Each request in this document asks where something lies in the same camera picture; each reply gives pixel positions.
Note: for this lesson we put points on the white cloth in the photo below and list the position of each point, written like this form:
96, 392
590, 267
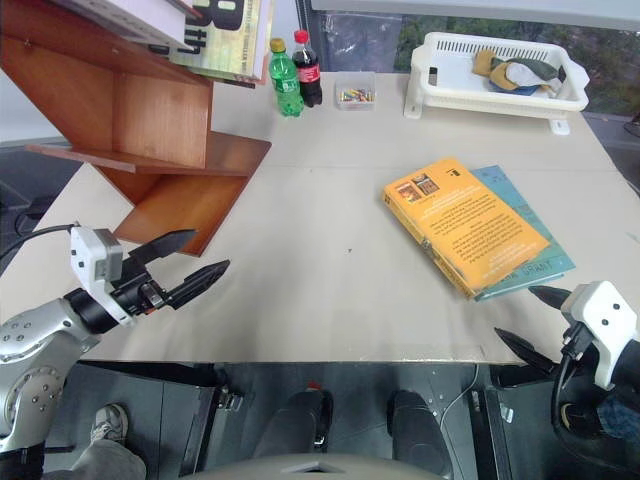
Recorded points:
520, 75

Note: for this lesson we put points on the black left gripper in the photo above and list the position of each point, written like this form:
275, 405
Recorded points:
132, 295

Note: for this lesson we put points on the dark green cloth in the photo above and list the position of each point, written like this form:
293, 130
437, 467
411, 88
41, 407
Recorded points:
537, 67

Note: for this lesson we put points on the brown wooden bookshelf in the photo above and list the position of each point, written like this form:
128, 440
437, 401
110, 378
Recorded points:
160, 115

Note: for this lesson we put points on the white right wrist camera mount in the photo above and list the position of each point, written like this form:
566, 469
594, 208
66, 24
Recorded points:
600, 310

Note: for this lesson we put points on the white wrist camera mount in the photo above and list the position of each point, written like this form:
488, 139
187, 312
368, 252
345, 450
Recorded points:
600, 310
85, 260

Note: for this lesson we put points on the blue cloth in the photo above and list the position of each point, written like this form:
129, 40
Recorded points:
520, 90

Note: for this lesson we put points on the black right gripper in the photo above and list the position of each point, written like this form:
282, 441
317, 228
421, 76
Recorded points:
592, 366

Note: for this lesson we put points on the yellow book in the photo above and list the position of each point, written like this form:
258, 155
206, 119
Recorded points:
470, 225

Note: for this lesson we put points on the grey robot torso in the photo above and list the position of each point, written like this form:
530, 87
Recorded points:
310, 467

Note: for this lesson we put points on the dark rounded robot leg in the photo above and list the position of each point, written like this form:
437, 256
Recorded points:
295, 425
415, 430

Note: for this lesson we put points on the cola bottle with red cap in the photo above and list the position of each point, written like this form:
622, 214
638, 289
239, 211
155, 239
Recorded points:
310, 75

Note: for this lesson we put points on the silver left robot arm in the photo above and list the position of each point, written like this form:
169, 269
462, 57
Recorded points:
25, 340

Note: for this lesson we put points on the clear box of coloured pins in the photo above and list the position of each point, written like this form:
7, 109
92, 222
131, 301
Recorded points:
355, 92

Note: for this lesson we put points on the teal book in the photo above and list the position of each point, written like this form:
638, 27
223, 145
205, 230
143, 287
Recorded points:
545, 225

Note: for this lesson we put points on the grey trouser leg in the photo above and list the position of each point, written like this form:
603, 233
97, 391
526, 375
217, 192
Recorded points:
100, 462

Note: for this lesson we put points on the green plastic soda bottle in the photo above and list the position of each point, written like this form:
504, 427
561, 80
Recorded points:
286, 85

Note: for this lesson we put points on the white plastic basket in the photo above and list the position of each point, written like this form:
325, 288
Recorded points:
500, 102

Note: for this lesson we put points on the black shoe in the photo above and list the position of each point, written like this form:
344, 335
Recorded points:
575, 417

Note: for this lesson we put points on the yellow-green book with black letters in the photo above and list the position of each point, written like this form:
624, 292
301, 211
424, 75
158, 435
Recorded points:
225, 40

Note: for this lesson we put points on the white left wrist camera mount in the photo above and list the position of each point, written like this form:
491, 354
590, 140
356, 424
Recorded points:
85, 260

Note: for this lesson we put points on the white sneaker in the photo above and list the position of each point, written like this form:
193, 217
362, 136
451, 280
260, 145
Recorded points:
111, 422

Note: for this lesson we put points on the blue jeans leg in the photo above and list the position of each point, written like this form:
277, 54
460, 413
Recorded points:
622, 417

